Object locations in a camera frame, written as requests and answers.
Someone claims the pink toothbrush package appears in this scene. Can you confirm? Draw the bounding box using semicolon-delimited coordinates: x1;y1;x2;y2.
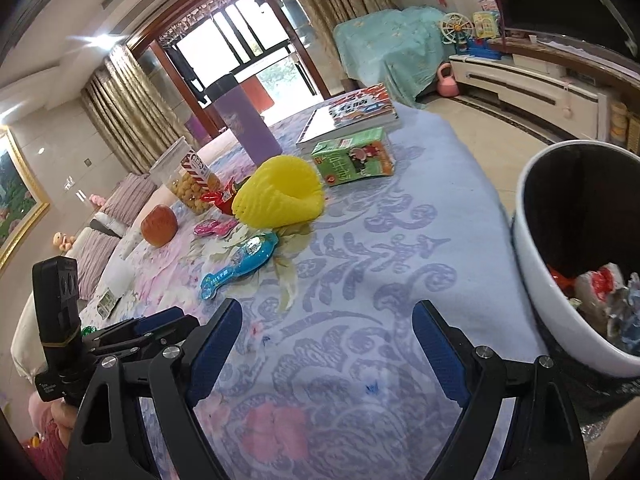
193;219;239;238

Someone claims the silver blue wrapper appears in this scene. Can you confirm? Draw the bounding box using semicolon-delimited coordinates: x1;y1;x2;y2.
606;273;640;356

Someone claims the white tissue wrapper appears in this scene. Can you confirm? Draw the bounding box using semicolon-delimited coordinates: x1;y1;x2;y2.
574;263;624;335

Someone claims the white trash bin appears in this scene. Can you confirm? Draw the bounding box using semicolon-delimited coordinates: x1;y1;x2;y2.
512;140;639;378

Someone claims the silver foil mat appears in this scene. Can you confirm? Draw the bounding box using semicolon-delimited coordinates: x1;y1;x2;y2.
580;418;610;444

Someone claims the red apple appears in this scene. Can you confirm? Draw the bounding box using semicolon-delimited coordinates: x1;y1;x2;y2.
140;205;178;248

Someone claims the blue toothbrush package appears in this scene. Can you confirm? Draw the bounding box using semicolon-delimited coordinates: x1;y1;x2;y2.
200;232;279;300

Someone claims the pink striped pillow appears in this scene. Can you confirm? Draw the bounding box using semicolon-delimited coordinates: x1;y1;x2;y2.
100;174;157;226

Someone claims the red snack packet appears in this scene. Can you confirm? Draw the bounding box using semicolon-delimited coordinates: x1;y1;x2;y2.
201;177;250;216

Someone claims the clear popcorn jar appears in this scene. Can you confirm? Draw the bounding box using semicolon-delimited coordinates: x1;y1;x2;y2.
150;136;222;216

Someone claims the floral tablecloth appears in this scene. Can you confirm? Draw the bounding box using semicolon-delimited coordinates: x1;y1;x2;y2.
79;104;549;480

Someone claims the framed painting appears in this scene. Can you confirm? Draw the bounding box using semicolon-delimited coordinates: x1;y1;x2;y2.
0;126;50;271

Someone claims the beige curtain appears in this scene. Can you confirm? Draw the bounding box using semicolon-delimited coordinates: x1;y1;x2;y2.
80;44;196;174

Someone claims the purple thermos bottle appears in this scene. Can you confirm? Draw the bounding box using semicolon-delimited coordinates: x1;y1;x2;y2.
205;74;282;167

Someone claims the green carton box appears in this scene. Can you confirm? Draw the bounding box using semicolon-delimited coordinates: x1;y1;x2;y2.
310;127;395;186

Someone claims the stack of children books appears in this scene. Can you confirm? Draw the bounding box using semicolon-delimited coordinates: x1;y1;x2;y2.
296;84;399;154

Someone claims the white tv cabinet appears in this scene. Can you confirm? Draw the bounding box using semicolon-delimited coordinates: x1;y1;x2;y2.
449;52;639;153

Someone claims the teal covered furniture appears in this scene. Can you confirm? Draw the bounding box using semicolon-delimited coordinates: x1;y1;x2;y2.
333;6;454;107

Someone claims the pink kettlebell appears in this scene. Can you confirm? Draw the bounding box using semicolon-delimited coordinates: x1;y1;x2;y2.
436;62;460;98

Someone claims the toy ferris wheel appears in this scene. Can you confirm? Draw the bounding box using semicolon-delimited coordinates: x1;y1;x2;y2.
438;12;474;54

